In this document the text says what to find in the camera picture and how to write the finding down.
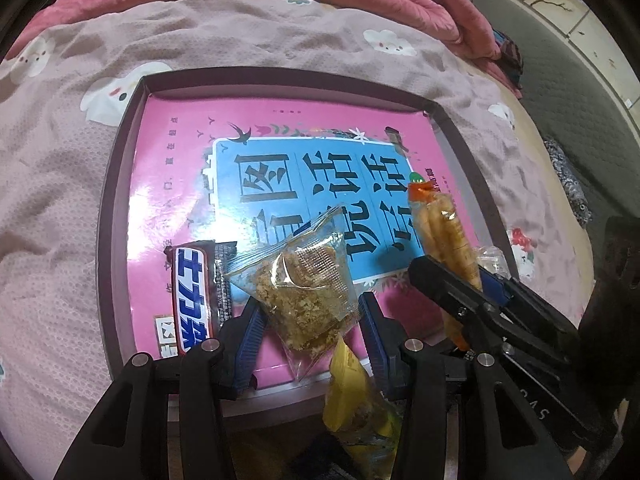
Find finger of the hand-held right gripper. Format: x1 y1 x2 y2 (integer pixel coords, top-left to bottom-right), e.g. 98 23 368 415
477 266 581 346
407 255 511 351

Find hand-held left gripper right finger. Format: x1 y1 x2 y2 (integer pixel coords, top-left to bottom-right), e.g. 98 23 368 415
357 291 571 480

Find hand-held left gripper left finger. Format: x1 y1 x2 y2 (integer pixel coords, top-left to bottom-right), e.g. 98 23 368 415
55 300 266 480

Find small yellow clear-edged packet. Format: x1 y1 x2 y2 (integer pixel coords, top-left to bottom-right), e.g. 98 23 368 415
475 245 511 276

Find long yellow snack packet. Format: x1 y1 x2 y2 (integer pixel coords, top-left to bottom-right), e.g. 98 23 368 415
320 335 406 480

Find orange biscuit packet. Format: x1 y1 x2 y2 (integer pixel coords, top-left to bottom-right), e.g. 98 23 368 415
406 170 483 351

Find clear crispy rice snack packet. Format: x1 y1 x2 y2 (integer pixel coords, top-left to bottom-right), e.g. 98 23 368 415
220 204 361 383

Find brown chocolate bar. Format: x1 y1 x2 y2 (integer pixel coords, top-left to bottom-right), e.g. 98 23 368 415
164 240 238 358

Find dark shallow box tray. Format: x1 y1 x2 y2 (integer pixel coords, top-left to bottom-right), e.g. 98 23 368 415
95 66 526 413

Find grey patterned cloth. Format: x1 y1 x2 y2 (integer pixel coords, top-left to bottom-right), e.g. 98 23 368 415
542 137 591 228

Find beige mattress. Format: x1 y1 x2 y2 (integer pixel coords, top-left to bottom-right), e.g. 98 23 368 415
500 85 601 321

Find pink book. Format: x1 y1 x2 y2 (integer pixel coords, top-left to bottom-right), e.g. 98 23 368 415
125 87 501 391

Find grey quilted headboard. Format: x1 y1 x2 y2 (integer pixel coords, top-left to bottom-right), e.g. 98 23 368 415
462 0 640 241

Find dark striped clothes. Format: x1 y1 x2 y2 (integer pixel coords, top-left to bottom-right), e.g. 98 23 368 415
492 30 526 98

